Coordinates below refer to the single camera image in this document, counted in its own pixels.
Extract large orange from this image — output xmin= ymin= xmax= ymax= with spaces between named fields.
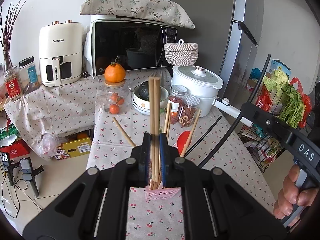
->
xmin=104 ymin=57 xmax=126 ymax=83

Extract black microwave oven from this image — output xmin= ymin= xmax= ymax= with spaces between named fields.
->
xmin=84 ymin=17 xmax=177 ymax=77

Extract black wire rack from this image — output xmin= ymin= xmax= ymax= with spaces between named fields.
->
xmin=237 ymin=80 xmax=316 ymax=173

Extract cherry print tablecloth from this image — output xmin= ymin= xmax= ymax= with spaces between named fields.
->
xmin=4 ymin=77 xmax=274 ymax=239

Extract floral cloth cover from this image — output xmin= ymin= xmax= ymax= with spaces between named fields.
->
xmin=80 ymin=0 xmax=195 ymax=29

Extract yellow cardboard box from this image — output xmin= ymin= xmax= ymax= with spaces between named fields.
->
xmin=54 ymin=131 xmax=92 ymax=160

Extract dried twig bundle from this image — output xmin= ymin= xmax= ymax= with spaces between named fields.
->
xmin=1 ymin=0 xmax=26 ymax=70

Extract pink perforated utensil basket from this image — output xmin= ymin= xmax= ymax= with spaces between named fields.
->
xmin=145 ymin=186 xmax=180 ymax=201

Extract green leafy vegetables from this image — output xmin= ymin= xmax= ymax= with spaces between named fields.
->
xmin=263 ymin=69 xmax=306 ymax=128

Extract woven lidded basket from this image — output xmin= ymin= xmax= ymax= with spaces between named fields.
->
xmin=164 ymin=39 xmax=199 ymax=66

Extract jar with black lid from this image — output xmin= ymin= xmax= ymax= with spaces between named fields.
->
xmin=18 ymin=56 xmax=40 ymax=94

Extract white air fryer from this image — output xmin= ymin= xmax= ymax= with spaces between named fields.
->
xmin=39 ymin=20 xmax=84 ymax=87

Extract jar of dried fruit slices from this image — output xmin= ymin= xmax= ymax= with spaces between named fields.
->
xmin=179 ymin=94 xmax=200 ymax=127

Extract red plastic bag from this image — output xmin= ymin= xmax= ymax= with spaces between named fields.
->
xmin=290 ymin=77 xmax=312 ymax=128

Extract spice jar red label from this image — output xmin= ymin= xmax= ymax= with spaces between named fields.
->
xmin=4 ymin=66 xmax=23 ymax=101

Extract person's right hand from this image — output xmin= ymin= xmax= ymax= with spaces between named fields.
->
xmin=273 ymin=165 xmax=319 ymax=219

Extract glass jar with tangerines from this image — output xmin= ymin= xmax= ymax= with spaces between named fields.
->
xmin=96 ymin=79 xmax=131 ymax=115

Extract jar of red dried fruit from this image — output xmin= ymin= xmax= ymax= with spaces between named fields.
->
xmin=168 ymin=85 xmax=187 ymax=124

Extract grey refrigerator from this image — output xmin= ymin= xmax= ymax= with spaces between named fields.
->
xmin=172 ymin=0 xmax=264 ymax=105

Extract black chopstick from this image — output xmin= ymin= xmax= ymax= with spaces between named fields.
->
xmin=198 ymin=54 xmax=271 ymax=168
xmin=184 ymin=115 xmax=222 ymax=157

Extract white electric pot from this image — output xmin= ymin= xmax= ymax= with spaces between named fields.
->
xmin=171 ymin=66 xmax=240 ymax=119

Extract red plastic spoon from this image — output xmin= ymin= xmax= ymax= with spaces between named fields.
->
xmin=176 ymin=130 xmax=190 ymax=152

